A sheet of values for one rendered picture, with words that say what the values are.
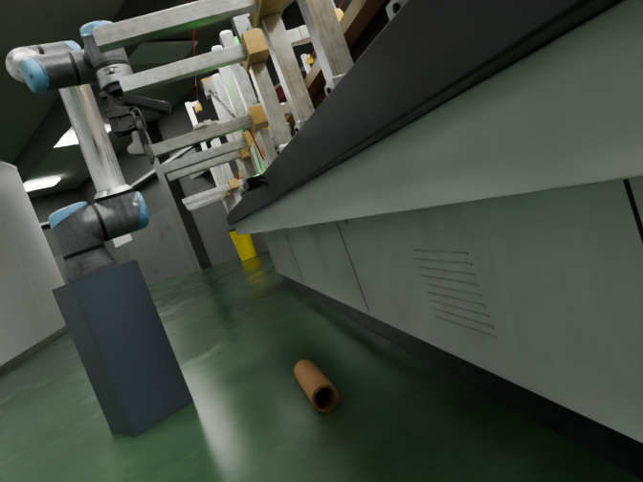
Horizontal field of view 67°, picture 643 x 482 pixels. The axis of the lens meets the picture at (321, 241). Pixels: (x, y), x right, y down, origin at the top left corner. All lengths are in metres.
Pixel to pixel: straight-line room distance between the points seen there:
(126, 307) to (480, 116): 1.68
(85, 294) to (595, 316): 1.61
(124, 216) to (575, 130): 1.81
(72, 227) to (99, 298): 0.29
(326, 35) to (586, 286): 0.49
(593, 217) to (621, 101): 0.37
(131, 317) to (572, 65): 1.79
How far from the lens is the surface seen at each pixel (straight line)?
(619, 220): 0.68
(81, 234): 2.01
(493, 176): 0.46
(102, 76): 1.42
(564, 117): 0.38
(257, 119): 1.37
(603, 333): 0.79
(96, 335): 1.93
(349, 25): 1.05
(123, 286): 1.97
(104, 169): 2.05
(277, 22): 0.99
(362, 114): 0.58
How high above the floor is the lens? 0.58
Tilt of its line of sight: 5 degrees down
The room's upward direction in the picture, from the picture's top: 20 degrees counter-clockwise
